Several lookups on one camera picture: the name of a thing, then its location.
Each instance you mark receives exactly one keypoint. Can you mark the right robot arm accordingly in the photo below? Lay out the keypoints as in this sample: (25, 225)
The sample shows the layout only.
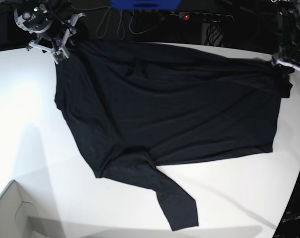
(38, 18)

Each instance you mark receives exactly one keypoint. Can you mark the black power strip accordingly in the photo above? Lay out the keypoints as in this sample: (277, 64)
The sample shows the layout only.
(206, 17)

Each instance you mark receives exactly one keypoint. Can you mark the black t-shirt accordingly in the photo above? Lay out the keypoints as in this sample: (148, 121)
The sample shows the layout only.
(132, 107)

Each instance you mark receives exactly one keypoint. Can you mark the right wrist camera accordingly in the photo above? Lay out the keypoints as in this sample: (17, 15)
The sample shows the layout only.
(60, 55)

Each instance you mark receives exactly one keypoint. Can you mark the blue plastic bin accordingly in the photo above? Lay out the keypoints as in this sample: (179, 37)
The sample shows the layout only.
(145, 4)

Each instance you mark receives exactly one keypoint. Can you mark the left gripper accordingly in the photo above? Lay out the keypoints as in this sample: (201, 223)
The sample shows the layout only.
(279, 60)

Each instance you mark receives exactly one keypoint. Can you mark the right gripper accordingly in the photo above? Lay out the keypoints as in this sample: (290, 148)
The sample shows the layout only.
(53, 38)

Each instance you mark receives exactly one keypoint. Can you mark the white cardboard box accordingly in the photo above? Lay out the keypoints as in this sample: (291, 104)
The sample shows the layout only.
(14, 221)

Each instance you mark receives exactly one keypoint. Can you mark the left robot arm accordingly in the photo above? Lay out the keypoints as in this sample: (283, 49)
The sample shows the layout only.
(288, 20)

